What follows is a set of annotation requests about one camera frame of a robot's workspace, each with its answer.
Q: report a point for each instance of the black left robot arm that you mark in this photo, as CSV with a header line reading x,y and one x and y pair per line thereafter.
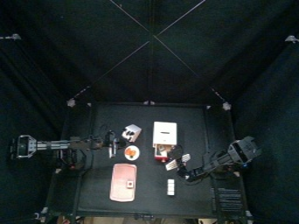
x,y
50,145

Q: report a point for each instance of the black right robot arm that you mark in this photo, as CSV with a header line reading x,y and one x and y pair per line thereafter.
x,y
229,157

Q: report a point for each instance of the orange toy sushi piece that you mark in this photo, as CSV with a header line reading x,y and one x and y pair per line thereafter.
x,y
130,152

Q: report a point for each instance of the small round white plate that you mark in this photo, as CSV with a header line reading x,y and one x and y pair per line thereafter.
x,y
132,152

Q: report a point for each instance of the small toy sushi piece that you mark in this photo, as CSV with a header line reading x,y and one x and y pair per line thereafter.
x,y
129,183

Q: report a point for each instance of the red toy drawer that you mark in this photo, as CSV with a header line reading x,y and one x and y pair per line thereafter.
x,y
160,152

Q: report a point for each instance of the small grey toy box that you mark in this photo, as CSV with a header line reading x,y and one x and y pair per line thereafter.
x,y
130,133

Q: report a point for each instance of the white segmented block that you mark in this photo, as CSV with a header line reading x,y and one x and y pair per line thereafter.
x,y
170,187

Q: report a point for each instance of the white wooden box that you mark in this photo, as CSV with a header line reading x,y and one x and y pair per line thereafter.
x,y
164,133

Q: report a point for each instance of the pink rectangular tray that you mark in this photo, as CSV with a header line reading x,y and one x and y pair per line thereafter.
x,y
122,182

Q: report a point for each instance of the silver frame corner bracket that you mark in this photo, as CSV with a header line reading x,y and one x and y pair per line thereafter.
x,y
291,38
225,106
70,102
148,102

